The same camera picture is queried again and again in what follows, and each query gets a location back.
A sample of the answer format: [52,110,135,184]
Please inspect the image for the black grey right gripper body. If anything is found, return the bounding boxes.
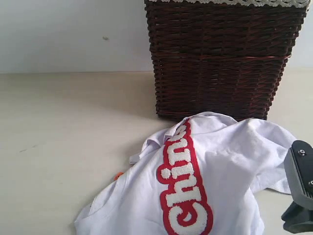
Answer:
[284,140,313,203]

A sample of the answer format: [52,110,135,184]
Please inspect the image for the white t-shirt red lettering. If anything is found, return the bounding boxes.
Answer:
[74,112,295,235]

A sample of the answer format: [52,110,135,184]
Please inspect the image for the dark brown wicker basket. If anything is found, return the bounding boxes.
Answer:
[145,0,309,120]

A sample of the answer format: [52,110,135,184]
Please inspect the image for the small orange tag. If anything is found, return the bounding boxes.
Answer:
[114,172,124,181]

